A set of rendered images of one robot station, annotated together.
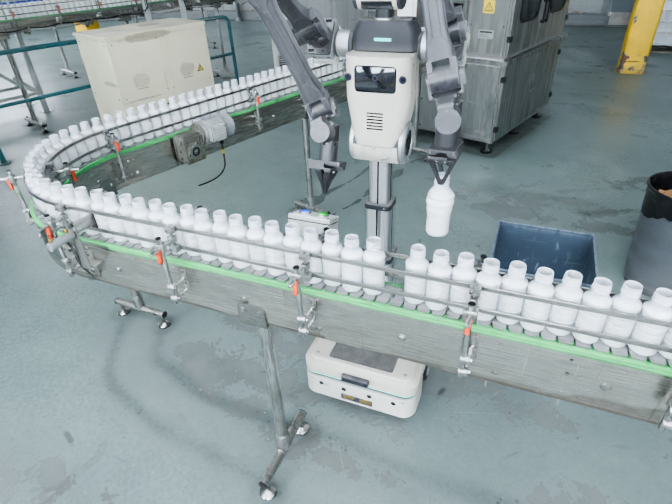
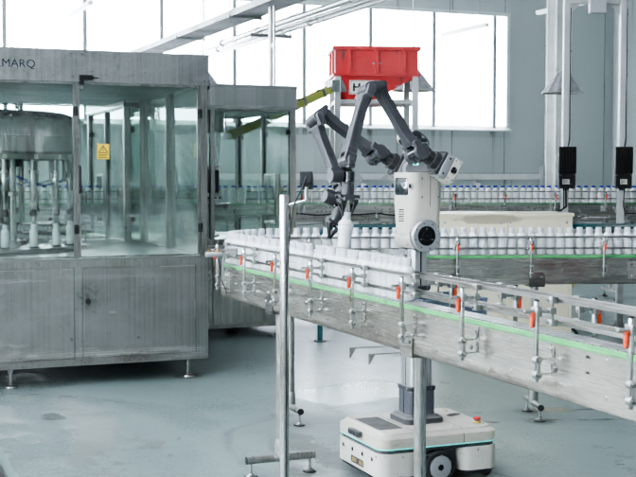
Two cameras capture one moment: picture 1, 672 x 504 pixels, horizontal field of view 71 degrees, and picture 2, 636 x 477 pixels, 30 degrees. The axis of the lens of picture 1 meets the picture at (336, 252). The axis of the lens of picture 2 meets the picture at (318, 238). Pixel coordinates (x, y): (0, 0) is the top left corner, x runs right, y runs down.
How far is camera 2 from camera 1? 4.88 m
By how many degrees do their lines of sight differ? 51
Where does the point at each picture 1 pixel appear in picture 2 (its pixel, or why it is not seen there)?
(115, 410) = (216, 439)
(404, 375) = (385, 432)
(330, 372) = (347, 429)
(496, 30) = not seen: outside the picture
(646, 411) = (361, 328)
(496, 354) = (326, 304)
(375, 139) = (401, 228)
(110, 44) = (444, 221)
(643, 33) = not seen: outside the picture
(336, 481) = not seen: outside the picture
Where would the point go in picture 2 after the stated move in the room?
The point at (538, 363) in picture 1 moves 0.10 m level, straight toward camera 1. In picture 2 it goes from (336, 305) to (313, 306)
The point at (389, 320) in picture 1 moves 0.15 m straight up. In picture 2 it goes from (303, 291) to (303, 257)
